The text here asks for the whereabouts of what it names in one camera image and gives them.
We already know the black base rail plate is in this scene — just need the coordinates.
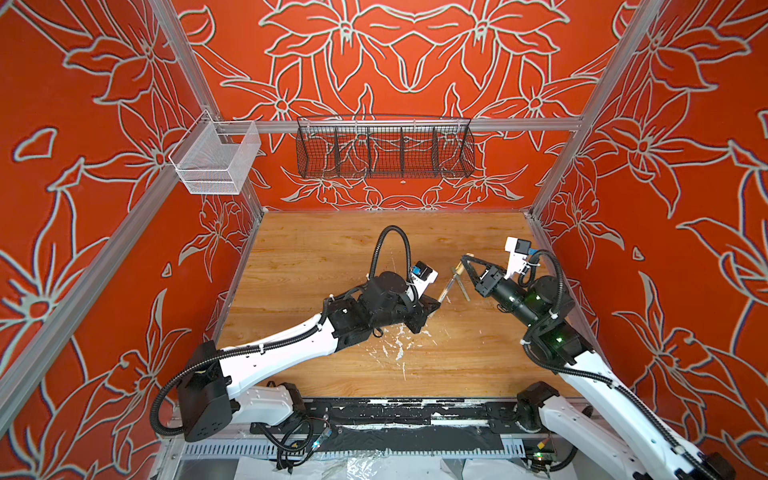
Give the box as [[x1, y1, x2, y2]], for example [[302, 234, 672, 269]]
[[251, 397, 571, 436]]

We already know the white cable duct strip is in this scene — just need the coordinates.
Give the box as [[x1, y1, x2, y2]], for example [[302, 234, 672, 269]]
[[180, 438, 526, 460]]

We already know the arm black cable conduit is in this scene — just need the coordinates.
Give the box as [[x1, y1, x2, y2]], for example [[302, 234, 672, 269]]
[[149, 224, 414, 437], [515, 249, 715, 480]]

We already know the clear mesh bin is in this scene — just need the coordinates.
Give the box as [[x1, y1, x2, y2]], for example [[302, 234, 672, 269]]
[[169, 109, 262, 195]]

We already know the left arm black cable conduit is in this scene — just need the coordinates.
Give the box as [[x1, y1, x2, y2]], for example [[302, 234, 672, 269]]
[[149, 224, 414, 437]]

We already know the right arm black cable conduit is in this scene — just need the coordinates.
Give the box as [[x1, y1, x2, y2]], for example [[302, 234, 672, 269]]
[[515, 249, 715, 480]]

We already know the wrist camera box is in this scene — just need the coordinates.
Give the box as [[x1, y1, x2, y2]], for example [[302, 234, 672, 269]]
[[410, 261, 438, 298], [504, 237, 539, 279]]

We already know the black wire basket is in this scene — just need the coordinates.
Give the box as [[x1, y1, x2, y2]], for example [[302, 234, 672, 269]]
[[295, 114, 476, 180]]

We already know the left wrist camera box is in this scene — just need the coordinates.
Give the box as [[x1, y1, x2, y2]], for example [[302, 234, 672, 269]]
[[410, 261, 438, 298]]

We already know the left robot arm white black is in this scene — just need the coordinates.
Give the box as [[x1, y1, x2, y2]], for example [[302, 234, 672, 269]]
[[174, 263, 441, 442]]

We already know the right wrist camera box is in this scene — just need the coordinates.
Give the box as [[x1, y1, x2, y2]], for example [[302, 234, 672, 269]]
[[504, 237, 539, 279]]

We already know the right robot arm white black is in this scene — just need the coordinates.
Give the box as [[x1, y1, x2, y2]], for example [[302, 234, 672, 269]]
[[461, 250, 736, 479]]

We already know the beige pen cap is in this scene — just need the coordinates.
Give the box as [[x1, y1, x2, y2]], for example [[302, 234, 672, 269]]
[[454, 253, 473, 276]]

